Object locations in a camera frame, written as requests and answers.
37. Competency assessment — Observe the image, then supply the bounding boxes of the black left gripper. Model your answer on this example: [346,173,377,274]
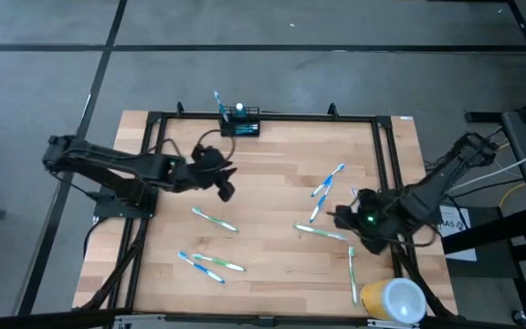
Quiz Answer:
[178,144,239,204]

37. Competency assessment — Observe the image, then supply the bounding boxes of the black wire caddy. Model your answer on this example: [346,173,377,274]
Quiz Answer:
[219,105,262,138]

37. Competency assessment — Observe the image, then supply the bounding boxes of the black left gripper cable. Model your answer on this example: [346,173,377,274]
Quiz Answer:
[195,129,237,162]

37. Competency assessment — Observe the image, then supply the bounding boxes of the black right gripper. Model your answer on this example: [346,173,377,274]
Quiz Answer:
[333,189,411,256]

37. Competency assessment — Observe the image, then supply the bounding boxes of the black crossbeam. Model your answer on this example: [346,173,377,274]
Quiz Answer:
[0,308,456,329]

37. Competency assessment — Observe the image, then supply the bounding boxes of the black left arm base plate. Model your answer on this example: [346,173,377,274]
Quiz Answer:
[92,184,160,219]

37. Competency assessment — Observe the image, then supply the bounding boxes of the white paper sheet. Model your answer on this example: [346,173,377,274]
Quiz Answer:
[437,204,479,262]

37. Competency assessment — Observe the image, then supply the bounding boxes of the thin yellow cable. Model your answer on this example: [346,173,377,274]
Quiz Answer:
[498,181,526,209]

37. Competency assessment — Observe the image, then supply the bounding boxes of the yellow wipes canister white lid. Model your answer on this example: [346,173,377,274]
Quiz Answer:
[359,276,427,324]

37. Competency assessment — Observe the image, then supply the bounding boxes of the white cable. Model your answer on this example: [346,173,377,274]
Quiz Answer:
[447,140,526,193]

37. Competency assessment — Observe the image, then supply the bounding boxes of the green and white toothbrush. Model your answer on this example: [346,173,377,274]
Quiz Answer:
[191,206,241,234]
[347,245,360,306]
[292,221,349,242]
[191,253,247,273]

